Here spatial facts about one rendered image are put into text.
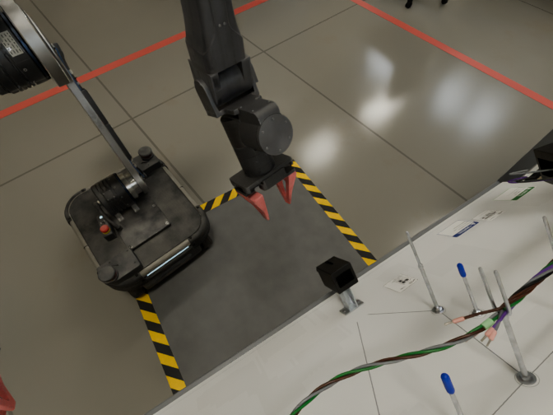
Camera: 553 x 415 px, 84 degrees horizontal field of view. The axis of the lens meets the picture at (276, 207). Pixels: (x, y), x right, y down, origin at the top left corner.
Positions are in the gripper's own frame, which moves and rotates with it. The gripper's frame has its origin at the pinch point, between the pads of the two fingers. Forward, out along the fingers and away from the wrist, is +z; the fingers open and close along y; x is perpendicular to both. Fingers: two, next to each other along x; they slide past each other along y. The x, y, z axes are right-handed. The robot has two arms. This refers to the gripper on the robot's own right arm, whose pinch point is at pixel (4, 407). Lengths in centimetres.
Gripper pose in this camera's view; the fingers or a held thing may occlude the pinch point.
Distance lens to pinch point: 63.8
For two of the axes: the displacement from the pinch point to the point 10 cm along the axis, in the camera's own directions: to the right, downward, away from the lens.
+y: 7.6, -5.6, 3.3
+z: 3.2, 7.6, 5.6
